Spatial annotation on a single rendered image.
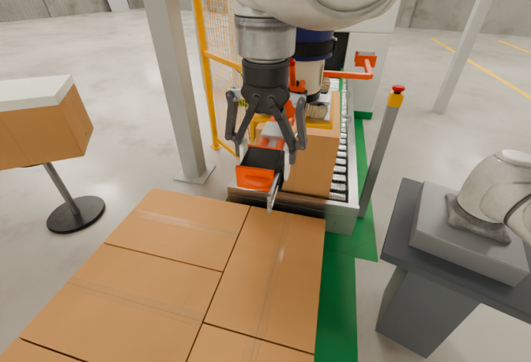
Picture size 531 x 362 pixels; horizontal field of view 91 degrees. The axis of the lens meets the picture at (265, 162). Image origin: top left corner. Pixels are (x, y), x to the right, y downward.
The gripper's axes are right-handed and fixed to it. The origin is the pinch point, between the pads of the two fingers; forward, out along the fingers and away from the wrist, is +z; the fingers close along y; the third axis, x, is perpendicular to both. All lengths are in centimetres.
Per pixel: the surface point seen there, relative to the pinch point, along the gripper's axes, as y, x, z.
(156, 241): 57, -21, 70
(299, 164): -1, -66, 48
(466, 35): -157, -340, 27
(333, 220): -22, -58, 74
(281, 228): 2, -42, 70
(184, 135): 102, -127, 79
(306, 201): -7, -59, 65
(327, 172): -15, -66, 50
